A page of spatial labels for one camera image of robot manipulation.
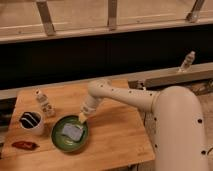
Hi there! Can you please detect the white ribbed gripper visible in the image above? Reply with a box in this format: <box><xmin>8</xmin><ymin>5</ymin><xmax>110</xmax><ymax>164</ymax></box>
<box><xmin>78</xmin><ymin>95</ymin><xmax>100</xmax><ymax>123</ymax></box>

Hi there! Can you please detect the green ceramic bowl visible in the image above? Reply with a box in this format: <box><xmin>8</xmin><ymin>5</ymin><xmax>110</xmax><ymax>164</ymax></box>
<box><xmin>51</xmin><ymin>115</ymin><xmax>89</xmax><ymax>152</ymax></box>

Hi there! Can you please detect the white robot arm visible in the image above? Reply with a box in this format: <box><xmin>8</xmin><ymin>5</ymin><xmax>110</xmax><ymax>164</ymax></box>
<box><xmin>79</xmin><ymin>79</ymin><xmax>210</xmax><ymax>171</ymax></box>

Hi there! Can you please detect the blue cloth in bowl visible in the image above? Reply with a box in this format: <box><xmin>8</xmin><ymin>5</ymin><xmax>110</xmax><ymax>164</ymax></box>
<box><xmin>62</xmin><ymin>123</ymin><xmax>83</xmax><ymax>141</ymax></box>

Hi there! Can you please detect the clear plastic bottle on table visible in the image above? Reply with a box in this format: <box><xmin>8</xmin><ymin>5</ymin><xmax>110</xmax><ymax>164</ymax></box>
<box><xmin>35</xmin><ymin>89</ymin><xmax>55</xmax><ymax>117</ymax></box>

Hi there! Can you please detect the white cup with dark contents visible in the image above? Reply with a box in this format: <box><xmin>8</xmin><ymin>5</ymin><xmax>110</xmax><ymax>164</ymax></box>
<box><xmin>19</xmin><ymin>112</ymin><xmax>44</xmax><ymax>135</ymax></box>

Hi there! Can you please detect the red chip bag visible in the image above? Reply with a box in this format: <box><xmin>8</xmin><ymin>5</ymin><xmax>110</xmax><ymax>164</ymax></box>
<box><xmin>12</xmin><ymin>141</ymin><xmax>38</xmax><ymax>150</ymax></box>

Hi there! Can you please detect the clear bottle on ledge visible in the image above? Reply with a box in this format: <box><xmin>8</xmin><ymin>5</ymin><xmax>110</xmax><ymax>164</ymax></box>
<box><xmin>178</xmin><ymin>51</ymin><xmax>195</xmax><ymax>73</ymax></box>

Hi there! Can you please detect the middle metal bracket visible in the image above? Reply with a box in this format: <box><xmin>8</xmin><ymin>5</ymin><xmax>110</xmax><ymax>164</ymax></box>
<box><xmin>108</xmin><ymin>0</ymin><xmax>117</xmax><ymax>30</ymax></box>

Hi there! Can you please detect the metal bracket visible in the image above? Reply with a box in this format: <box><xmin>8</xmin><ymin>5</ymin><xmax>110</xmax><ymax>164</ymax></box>
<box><xmin>108</xmin><ymin>0</ymin><xmax>117</xmax><ymax>30</ymax></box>
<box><xmin>186</xmin><ymin>0</ymin><xmax>205</xmax><ymax>23</ymax></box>
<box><xmin>36</xmin><ymin>0</ymin><xmax>55</xmax><ymax>36</ymax></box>

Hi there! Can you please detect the left metal bracket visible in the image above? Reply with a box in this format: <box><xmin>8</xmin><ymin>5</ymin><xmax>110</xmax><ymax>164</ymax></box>
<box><xmin>36</xmin><ymin>0</ymin><xmax>55</xmax><ymax>36</ymax></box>

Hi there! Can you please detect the right metal bracket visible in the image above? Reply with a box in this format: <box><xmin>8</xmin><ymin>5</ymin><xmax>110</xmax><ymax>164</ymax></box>
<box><xmin>186</xmin><ymin>0</ymin><xmax>205</xmax><ymax>23</ymax></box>

